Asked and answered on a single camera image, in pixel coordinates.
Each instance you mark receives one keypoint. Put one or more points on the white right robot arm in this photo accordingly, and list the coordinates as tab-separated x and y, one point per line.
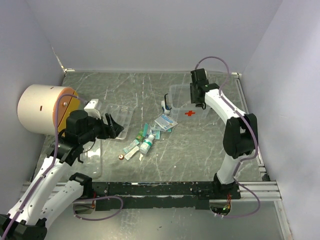
240	138

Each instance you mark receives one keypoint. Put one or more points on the white flat packet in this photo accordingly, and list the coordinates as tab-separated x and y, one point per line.
131	153

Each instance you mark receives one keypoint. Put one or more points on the white bottle green label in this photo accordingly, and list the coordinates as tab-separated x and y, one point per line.
147	144

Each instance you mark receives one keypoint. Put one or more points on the clear first aid box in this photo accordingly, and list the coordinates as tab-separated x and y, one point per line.
181	108

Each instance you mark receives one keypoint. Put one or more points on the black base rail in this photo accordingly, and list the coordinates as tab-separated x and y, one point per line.
162	195

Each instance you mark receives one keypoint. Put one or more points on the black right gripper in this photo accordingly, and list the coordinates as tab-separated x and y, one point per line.
193	99

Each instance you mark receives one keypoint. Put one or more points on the white blue sachet pack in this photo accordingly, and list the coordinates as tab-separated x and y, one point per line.
165	122

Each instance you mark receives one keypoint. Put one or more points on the cream cylinder with orange face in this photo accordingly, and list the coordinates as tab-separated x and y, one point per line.
37	107

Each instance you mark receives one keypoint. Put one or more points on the clear lid with black handle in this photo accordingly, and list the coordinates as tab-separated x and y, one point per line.
92	161

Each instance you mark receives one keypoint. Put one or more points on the small green box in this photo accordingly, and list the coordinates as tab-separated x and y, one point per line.
140	136

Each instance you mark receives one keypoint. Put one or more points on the teal white tube box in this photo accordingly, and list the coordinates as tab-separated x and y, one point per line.
132	145

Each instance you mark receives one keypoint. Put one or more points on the clear compartment tray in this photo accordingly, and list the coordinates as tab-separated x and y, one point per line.
122	115

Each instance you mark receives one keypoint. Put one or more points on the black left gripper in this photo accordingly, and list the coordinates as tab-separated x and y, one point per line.
111	130

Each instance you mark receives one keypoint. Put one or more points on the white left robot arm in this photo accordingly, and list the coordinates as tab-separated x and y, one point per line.
32	216

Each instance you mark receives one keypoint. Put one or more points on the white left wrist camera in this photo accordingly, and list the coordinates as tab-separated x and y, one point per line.
93	107

